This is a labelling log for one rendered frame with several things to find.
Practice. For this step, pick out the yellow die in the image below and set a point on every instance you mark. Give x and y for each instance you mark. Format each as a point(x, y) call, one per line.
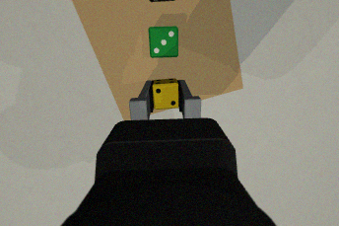
point(165, 94)

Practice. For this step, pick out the tan square mat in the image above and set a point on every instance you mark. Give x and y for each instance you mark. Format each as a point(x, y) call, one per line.
point(207, 47)

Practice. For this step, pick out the green die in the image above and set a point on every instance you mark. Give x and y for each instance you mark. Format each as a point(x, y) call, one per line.
point(163, 41)

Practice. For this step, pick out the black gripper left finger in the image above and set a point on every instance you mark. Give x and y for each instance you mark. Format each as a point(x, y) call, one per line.
point(141, 107)

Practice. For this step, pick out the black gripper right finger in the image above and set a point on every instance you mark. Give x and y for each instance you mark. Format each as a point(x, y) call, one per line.
point(189, 105)

